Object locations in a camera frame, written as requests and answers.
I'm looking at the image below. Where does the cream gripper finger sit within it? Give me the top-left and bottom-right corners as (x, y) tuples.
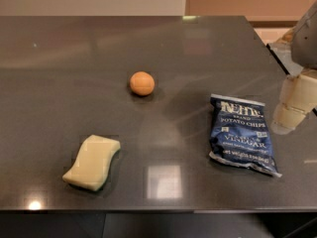
(271, 72), (317, 135)

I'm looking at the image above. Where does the yellow sponge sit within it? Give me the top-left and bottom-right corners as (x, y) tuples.
(62, 135), (121, 191)

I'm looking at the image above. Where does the blue potato chip bag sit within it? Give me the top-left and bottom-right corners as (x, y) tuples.
(209, 94), (281, 178)

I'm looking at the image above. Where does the orange ball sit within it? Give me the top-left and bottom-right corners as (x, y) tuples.
(130, 71), (155, 96)

